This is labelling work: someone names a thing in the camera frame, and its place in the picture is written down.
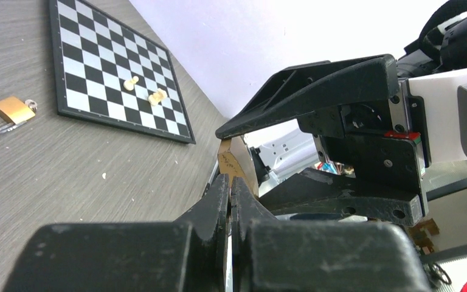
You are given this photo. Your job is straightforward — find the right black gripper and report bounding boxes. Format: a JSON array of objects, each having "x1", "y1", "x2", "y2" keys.
[{"x1": 215, "y1": 54, "x2": 431, "y2": 226}]

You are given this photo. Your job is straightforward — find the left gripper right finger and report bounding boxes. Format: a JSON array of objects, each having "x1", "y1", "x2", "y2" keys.
[{"x1": 231, "y1": 177, "x2": 276, "y2": 291}]

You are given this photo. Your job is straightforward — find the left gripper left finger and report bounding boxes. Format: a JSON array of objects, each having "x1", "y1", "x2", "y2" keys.
[{"x1": 175, "y1": 174, "x2": 230, "y2": 291}]

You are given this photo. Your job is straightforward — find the large brass padlock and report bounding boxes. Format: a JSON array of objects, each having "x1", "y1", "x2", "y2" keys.
[{"x1": 217, "y1": 136, "x2": 259, "y2": 199}]

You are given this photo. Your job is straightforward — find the small silver key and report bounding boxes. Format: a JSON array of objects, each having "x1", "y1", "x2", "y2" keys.
[{"x1": 24, "y1": 99, "x2": 38, "y2": 113}]

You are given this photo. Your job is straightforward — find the small brass padlock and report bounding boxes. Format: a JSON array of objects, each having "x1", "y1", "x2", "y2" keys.
[{"x1": 0, "y1": 96, "x2": 36, "y2": 134}]

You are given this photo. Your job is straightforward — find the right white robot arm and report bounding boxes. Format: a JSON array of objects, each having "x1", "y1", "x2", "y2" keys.
[{"x1": 216, "y1": 1, "x2": 467, "y2": 226}]

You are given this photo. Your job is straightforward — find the cream chess piece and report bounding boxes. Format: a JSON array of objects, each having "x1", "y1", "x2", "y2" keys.
[{"x1": 148, "y1": 88, "x2": 168, "y2": 106}]

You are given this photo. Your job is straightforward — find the cream chess pawn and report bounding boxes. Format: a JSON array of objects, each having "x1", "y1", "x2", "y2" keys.
[{"x1": 123, "y1": 76, "x2": 139, "y2": 91}]

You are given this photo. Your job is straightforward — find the black white chessboard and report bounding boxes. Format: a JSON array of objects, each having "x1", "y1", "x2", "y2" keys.
[{"x1": 49, "y1": 1, "x2": 195, "y2": 144}]

